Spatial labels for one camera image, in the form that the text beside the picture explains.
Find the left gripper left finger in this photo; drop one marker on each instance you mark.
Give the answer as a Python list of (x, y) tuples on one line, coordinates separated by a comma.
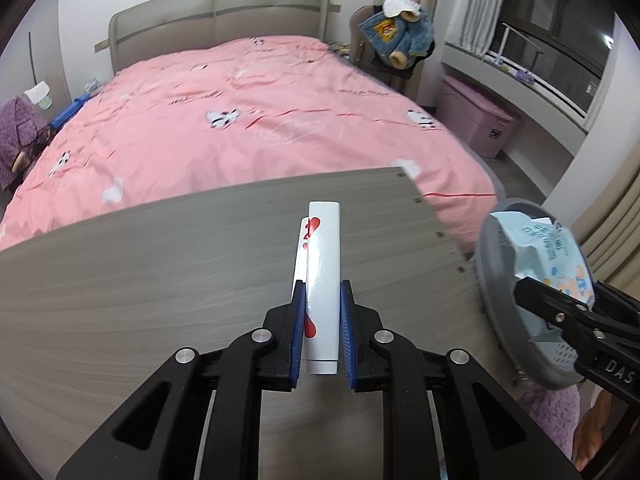
[(198, 415)]

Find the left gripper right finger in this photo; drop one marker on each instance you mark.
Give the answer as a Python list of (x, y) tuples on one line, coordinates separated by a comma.
[(445, 416)]

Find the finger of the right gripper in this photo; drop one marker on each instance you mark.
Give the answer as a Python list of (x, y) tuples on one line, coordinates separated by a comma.
[(559, 309)]

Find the light blue wet wipes pack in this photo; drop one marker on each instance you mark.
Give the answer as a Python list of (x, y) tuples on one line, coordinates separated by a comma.
[(517, 246)]

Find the white red tube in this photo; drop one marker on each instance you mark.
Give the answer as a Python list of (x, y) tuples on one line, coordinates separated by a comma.
[(318, 267)]

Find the grey blue plastic trash basket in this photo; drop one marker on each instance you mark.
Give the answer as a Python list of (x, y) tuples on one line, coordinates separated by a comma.
[(549, 364)]

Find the person's right hand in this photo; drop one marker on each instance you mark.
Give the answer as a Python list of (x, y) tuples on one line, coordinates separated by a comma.
[(595, 427)]

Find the pink plastic storage box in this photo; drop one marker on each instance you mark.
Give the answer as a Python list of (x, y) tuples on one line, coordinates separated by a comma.
[(480, 123)]

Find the white desk lamp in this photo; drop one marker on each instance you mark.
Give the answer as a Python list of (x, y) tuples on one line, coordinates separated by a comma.
[(513, 50)]

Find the blue item beside bed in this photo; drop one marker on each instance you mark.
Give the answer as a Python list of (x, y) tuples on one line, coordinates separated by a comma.
[(67, 114)]

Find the pink panda print duvet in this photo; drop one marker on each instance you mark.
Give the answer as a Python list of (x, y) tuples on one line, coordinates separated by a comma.
[(250, 110)]

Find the purple garment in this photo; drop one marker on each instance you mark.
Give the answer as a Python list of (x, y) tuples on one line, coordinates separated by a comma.
[(24, 135)]

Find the blue denim kids jacket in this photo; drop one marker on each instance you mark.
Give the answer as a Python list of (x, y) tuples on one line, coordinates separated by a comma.
[(400, 33)]

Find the white cap on nightstand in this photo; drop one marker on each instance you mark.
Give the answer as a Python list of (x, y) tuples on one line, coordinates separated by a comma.
[(39, 95)]

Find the white sheer curtain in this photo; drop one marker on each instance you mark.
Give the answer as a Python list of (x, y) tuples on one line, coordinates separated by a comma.
[(473, 25)]

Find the grey upholstered bed headboard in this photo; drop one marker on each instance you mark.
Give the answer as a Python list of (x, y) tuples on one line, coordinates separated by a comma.
[(159, 27)]

